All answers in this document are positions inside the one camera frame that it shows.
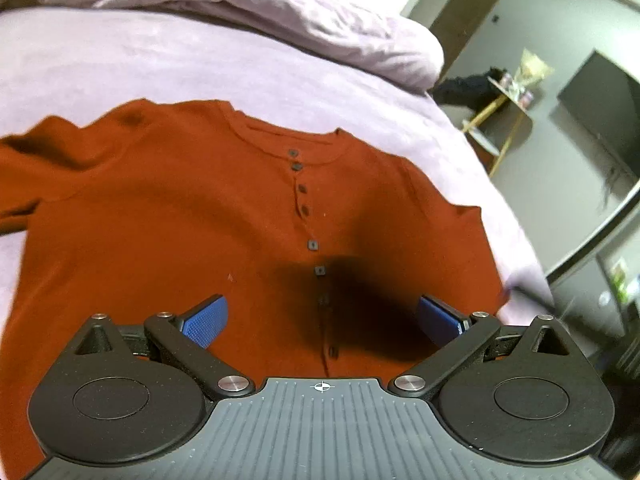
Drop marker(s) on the rust red knit cardigan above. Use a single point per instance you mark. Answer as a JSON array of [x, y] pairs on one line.
[[321, 244]]

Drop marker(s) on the purple bed sheet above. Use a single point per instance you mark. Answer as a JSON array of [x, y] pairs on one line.
[[80, 65]]

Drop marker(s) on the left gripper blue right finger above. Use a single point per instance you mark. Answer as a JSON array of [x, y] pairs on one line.
[[441, 323]]

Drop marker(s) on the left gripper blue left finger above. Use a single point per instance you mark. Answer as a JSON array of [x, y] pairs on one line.
[[205, 322]]

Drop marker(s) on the dark wooden door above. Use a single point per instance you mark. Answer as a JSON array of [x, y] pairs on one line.
[[455, 25]]

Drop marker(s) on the pink white cup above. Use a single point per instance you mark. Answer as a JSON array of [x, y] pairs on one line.
[[526, 99]]

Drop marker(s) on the purple rolled duvet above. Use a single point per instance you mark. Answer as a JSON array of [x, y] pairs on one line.
[[390, 46]]

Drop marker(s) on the white yellow-legged side table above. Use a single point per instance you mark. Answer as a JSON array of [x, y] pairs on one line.
[[492, 131]]

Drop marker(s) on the wall mounted black television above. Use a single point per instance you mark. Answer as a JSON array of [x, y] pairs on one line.
[[604, 99]]

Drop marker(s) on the black clothes pile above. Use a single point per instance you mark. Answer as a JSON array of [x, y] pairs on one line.
[[474, 92]]

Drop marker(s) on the cream wrapped flower bouquet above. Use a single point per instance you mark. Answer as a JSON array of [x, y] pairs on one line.
[[531, 70]]

